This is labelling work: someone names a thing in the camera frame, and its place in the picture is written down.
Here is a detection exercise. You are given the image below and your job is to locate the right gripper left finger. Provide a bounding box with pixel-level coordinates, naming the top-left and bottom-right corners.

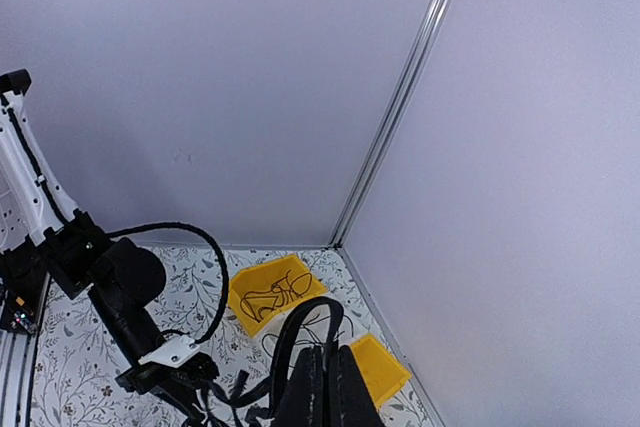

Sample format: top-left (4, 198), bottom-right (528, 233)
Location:
top-left (273, 347), bottom-right (325, 427)

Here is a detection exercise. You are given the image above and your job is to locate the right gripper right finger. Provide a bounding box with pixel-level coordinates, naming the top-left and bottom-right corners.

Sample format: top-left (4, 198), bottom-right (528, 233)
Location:
top-left (327, 346), bottom-right (384, 427)

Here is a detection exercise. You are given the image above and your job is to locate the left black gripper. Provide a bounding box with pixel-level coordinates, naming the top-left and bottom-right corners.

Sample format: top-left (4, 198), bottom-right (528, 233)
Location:
top-left (116, 353), bottom-right (219, 426)

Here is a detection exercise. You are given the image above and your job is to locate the black ribbon cable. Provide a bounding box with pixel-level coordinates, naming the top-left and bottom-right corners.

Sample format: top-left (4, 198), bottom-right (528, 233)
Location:
top-left (199, 295), bottom-right (346, 427)

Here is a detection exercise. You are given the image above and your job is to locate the thin black cable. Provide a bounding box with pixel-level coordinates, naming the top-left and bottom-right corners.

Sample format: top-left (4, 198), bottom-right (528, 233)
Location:
top-left (239, 269), bottom-right (316, 323)
top-left (260, 306), bottom-right (354, 363)

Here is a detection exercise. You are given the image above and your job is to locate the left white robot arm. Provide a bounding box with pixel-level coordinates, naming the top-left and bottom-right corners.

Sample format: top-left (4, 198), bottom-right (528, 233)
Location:
top-left (1, 69), bottom-right (230, 426)

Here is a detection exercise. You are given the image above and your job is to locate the right yellow plastic bin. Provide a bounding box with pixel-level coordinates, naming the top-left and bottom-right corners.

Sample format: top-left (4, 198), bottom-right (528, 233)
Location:
top-left (349, 333), bottom-right (412, 409)

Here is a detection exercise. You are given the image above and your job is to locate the yellow plastic bin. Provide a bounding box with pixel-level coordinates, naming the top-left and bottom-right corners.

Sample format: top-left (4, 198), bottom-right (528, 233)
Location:
top-left (349, 333), bottom-right (412, 409)
top-left (228, 254), bottom-right (328, 337)

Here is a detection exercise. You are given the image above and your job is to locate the left yellow plastic bin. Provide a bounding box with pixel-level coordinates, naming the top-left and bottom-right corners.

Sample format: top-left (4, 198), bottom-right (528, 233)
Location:
top-left (228, 254), bottom-right (328, 337)

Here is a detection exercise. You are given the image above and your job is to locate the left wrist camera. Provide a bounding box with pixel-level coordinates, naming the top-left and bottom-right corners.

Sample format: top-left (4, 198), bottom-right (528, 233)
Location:
top-left (138, 335), bottom-right (202, 368)

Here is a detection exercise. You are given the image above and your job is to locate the front aluminium rail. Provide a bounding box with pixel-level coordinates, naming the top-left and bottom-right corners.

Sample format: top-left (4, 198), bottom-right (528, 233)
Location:
top-left (1, 274), bottom-right (51, 427)

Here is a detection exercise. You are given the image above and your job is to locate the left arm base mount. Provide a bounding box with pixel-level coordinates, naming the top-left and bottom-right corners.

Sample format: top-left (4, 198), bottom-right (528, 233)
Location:
top-left (1, 274), bottom-right (49, 336)

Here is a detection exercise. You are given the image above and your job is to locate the left aluminium frame post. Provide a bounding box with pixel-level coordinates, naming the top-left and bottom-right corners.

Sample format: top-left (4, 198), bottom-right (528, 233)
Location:
top-left (328, 0), bottom-right (451, 249)

